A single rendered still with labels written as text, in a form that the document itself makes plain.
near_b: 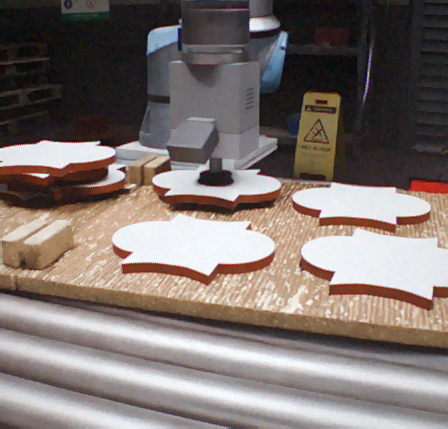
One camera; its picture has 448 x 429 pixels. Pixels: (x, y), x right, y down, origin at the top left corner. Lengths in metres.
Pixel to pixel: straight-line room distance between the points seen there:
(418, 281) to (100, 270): 0.26
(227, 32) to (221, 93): 0.06
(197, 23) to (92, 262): 0.27
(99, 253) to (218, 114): 0.20
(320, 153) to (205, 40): 3.58
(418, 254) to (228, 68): 0.27
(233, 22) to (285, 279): 0.28
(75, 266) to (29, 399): 0.17
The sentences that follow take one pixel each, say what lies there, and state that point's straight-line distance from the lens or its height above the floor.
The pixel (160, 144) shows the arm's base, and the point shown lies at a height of 0.91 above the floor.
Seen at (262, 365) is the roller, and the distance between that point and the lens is 0.42.
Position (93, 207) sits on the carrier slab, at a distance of 0.68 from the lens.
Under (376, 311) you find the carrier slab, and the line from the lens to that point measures 0.45.
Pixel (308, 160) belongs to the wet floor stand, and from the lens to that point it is 4.22.
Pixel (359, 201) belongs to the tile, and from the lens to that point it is 0.67.
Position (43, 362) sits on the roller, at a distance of 0.44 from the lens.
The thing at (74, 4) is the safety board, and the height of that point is 1.27.
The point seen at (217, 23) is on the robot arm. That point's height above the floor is 1.14.
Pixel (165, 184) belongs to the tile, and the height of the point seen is 0.96.
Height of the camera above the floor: 1.15
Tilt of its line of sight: 18 degrees down
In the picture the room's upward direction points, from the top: straight up
